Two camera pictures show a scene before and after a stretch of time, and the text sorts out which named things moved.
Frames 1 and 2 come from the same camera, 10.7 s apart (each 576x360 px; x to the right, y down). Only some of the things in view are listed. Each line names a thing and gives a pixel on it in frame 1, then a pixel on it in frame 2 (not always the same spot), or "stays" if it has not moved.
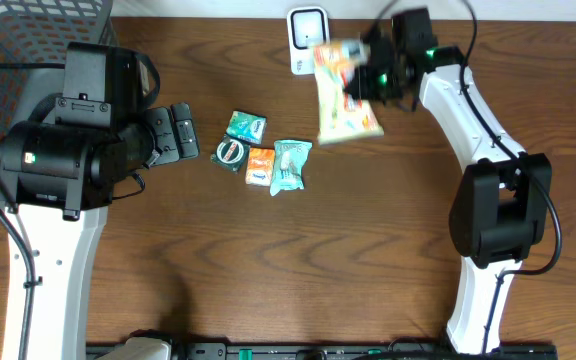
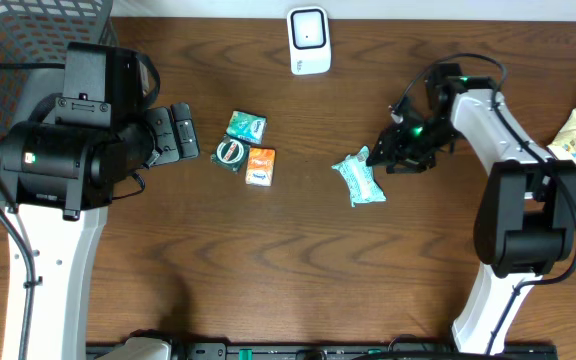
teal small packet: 289,158 → 358,174
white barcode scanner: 308,26 stays
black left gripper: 166,136 stays
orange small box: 260,166 stays
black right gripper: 360,90 → 392,141
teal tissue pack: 246,128 stays
